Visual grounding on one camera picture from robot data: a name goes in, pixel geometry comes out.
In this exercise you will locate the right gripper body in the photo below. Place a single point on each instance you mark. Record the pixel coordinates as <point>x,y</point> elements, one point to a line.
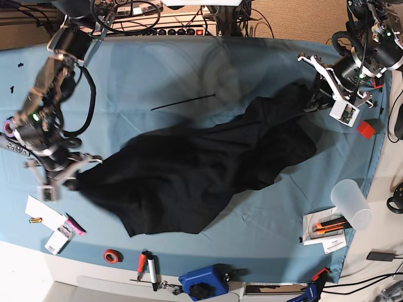
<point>59,167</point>

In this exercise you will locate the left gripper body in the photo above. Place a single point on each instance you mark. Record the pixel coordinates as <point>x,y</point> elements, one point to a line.
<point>346,76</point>

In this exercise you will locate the black t-shirt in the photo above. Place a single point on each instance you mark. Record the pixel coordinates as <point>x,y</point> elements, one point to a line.
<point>180,179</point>

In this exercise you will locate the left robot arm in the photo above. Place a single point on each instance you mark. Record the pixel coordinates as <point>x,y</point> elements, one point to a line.
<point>370,45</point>

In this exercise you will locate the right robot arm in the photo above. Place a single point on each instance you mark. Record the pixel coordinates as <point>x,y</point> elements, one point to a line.
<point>37,130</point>

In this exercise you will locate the orange black clamp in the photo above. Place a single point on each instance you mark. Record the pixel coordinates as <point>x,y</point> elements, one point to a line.
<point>378,82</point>

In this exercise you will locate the white paper sheet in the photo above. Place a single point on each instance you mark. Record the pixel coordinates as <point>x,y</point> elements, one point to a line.
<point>50,218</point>

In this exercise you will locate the red cube block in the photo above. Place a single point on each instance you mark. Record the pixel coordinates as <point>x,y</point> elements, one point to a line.
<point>366,130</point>

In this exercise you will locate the black remote control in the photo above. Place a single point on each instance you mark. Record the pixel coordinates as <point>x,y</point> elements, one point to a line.
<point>13,147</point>

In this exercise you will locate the purple tape roll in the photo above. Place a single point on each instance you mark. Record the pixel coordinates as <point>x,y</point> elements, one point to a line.
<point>8,127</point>

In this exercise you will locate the pink marker package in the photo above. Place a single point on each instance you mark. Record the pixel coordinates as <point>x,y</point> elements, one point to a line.
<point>73,224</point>

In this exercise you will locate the white blister pack card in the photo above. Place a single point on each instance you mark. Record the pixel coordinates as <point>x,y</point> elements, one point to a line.
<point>60,237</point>

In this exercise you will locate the red tape roll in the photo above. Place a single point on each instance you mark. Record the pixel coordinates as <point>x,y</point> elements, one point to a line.
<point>112,256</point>

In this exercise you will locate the translucent plastic cup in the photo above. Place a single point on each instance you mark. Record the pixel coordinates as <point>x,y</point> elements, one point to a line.
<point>347,197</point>

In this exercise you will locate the white marker pen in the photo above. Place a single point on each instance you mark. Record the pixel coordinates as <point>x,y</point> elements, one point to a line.
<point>152,272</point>

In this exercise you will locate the black power strip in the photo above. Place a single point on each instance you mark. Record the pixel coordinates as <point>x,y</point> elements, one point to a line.
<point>196,30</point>

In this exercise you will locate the light blue table cloth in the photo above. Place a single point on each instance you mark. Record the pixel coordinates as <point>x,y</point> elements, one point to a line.
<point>259,230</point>

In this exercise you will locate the white booklet papers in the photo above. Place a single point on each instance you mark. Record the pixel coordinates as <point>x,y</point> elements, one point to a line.
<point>330,242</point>

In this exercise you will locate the blue table clamp box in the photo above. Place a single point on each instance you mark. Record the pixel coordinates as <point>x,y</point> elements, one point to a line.
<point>205,283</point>

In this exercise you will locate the blue orange bar clamp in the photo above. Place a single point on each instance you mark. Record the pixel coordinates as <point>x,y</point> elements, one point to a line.
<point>312,292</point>

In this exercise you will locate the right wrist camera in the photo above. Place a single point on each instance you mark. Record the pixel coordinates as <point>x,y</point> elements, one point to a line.
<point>48,193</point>

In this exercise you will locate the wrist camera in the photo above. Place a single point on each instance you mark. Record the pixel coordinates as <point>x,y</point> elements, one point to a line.
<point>344,112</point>
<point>48,193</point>

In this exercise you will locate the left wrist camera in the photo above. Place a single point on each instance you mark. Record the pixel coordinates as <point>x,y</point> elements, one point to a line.
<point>344,112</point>

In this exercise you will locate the red handled screwdriver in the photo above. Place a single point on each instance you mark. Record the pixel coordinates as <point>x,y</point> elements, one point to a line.
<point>141,264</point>

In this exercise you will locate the black cable tie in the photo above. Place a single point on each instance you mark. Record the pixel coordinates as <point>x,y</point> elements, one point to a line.
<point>184,101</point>

